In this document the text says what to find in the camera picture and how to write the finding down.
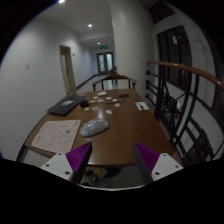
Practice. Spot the white round piece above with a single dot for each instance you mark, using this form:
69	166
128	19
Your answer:
109	112

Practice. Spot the black closed laptop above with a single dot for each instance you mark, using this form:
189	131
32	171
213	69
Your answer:
63	107

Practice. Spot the white notepad with pen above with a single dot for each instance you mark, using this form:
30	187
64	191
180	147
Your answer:
142	106

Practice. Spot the white card on table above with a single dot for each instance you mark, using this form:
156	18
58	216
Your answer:
102	94

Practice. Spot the small black box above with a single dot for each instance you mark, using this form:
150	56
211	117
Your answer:
84	103

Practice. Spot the beige side door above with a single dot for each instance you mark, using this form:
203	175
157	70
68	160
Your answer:
67	68

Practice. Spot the wooden chair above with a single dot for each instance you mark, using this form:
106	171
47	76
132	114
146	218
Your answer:
115	76

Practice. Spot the wooden stair handrail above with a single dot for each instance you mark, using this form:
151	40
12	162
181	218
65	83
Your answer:
197	71

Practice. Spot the beige printed mouse pad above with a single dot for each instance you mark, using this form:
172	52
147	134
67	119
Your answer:
57	136

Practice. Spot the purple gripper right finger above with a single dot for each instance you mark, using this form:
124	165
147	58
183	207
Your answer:
154	166

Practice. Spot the green exit sign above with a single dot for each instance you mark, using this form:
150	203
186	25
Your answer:
103	47

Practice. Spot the translucent computer mouse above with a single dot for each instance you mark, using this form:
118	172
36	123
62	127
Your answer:
94	127

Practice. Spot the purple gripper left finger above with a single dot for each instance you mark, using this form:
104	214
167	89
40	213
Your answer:
70	166

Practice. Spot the black metal railing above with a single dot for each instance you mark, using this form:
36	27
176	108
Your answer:
195	129

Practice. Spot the dark window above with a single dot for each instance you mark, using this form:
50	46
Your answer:
174	47

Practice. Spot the double glass door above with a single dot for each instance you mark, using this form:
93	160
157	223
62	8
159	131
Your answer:
105	62

